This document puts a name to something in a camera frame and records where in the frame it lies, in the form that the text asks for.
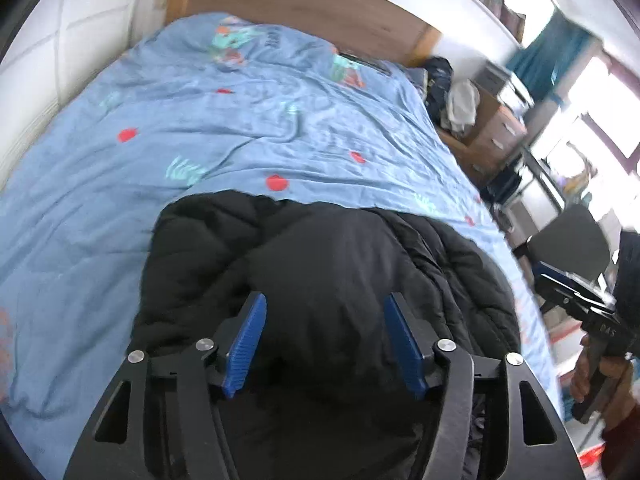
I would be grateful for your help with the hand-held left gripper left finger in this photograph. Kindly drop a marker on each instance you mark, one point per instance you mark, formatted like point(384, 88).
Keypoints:
point(245, 345)

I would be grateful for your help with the white wardrobe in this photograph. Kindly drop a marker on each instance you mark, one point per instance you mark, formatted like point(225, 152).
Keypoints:
point(75, 35)

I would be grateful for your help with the black chair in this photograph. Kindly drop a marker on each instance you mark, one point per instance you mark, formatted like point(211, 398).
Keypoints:
point(570, 245)

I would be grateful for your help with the person's right forearm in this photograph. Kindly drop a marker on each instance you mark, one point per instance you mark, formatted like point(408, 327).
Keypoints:
point(625, 435)

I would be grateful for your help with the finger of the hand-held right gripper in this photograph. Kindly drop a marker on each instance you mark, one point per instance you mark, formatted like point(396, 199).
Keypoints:
point(570, 305)
point(565, 280)

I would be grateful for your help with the bed with blue dinosaur duvet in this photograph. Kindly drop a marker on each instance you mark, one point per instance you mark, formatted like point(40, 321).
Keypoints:
point(200, 125)

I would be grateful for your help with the black backpack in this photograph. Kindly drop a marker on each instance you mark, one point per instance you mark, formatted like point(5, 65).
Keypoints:
point(439, 85)

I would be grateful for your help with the wooden dresser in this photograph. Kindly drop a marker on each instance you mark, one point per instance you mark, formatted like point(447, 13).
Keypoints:
point(492, 140)

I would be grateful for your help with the black bag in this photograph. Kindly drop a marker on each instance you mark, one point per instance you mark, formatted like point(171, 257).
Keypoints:
point(502, 185)

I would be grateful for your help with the black puffer jacket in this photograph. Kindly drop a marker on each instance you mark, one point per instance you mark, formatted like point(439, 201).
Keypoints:
point(325, 270)

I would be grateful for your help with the teal curtain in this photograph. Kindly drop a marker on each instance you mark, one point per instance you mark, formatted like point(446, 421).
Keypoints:
point(550, 55)

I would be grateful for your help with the white printer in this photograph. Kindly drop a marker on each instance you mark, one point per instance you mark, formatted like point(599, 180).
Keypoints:
point(517, 95)

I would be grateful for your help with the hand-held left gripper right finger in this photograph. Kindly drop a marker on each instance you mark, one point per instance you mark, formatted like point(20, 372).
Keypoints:
point(407, 345)

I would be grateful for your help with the person's right hand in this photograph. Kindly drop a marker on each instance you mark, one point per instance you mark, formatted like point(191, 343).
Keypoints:
point(580, 375)

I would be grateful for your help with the pile of pale clothes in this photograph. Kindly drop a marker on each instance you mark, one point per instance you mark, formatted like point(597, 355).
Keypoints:
point(462, 105)

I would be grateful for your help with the dark desk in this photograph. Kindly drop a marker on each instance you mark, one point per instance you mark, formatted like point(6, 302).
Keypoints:
point(542, 175)

